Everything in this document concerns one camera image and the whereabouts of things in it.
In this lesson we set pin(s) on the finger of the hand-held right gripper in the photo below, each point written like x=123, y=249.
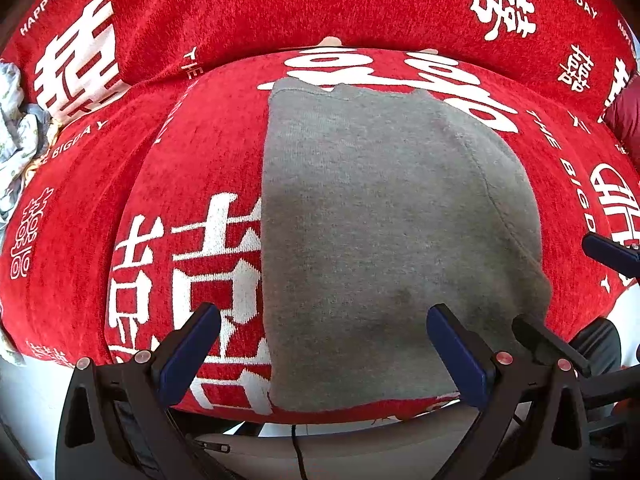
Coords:
x=545, y=340
x=610, y=256

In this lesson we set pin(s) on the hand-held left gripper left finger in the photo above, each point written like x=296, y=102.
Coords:
x=190, y=355

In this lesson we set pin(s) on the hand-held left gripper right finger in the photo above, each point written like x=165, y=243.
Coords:
x=457, y=355

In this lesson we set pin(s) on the grey sweater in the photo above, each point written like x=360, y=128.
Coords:
x=375, y=210

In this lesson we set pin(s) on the person's dark trouser leg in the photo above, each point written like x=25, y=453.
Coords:
x=600, y=342

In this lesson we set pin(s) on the maroon cushion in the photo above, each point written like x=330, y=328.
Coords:
x=627, y=115

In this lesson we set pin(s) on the red printed blanket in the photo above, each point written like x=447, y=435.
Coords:
x=200, y=135

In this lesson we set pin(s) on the light patterned cloth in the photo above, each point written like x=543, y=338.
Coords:
x=20, y=135

